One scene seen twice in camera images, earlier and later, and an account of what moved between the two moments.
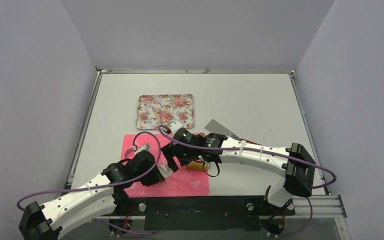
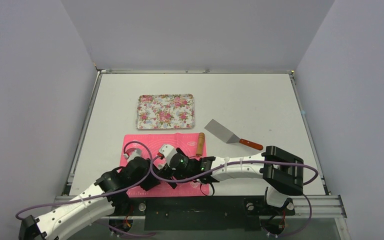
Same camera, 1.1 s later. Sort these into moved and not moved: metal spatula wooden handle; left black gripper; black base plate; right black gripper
Moved: right black gripper
Not moved: black base plate; left black gripper; metal spatula wooden handle
